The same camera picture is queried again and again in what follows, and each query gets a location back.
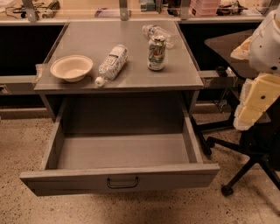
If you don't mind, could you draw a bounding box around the metal shelf bracket left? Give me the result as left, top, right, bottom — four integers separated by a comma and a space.
22, 0, 39, 23

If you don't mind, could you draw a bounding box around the metal shelf bracket middle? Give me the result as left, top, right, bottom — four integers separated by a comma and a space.
119, 0, 129, 21

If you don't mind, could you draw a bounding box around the black drawer handle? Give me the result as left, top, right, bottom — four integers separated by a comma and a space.
107, 177, 139, 189

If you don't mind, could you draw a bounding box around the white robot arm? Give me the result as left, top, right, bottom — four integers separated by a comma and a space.
230, 5, 280, 130

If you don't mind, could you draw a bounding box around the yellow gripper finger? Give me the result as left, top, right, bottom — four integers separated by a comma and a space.
233, 73, 280, 130
230, 37, 252, 60

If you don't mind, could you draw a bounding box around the metal shelf bracket right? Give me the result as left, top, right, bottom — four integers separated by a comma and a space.
179, 0, 191, 20

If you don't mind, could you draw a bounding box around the green 7up soda can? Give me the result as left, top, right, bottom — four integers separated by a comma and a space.
148, 36, 166, 71

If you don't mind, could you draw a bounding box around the clear plastic bottle at back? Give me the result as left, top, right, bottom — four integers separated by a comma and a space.
142, 24, 176, 49

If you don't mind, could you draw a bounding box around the black tool on shelf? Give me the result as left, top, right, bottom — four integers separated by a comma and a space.
42, 0, 60, 18

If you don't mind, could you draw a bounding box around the blue label plastic water bottle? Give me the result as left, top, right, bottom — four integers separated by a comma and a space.
94, 45, 128, 88

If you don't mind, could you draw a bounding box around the metal shelf bracket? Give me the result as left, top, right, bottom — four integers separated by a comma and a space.
22, 0, 39, 23
179, 0, 191, 20
119, 0, 129, 21

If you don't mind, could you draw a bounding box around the grey metal drawer cabinet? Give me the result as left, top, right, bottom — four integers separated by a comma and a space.
35, 21, 202, 124

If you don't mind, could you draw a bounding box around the black office chair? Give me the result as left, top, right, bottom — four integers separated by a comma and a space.
206, 27, 280, 196

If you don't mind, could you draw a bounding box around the white paper bowl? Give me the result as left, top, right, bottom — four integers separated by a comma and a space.
50, 55, 93, 82

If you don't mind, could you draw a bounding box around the open grey top drawer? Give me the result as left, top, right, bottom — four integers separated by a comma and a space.
20, 98, 220, 196

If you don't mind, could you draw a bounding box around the pink plastic storage box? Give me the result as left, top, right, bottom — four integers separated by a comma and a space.
190, 0, 220, 17

